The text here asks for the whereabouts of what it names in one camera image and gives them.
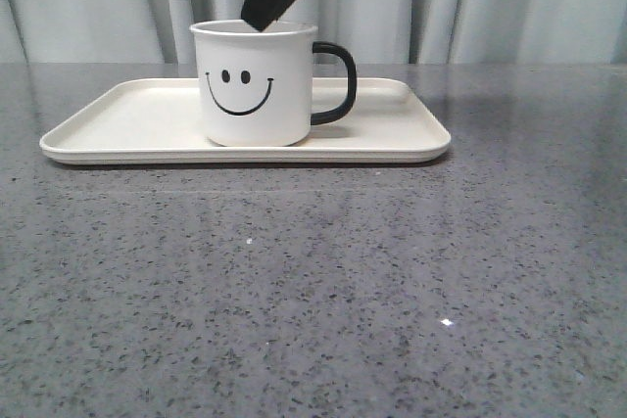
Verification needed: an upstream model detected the white smiley face mug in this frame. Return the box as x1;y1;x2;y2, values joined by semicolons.
190;20;358;147

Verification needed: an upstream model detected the cream rectangular plastic tray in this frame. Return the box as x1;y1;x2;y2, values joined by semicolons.
39;77;451;165

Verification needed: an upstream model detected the pale green pleated curtain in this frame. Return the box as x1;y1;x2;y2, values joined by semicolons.
1;0;626;65

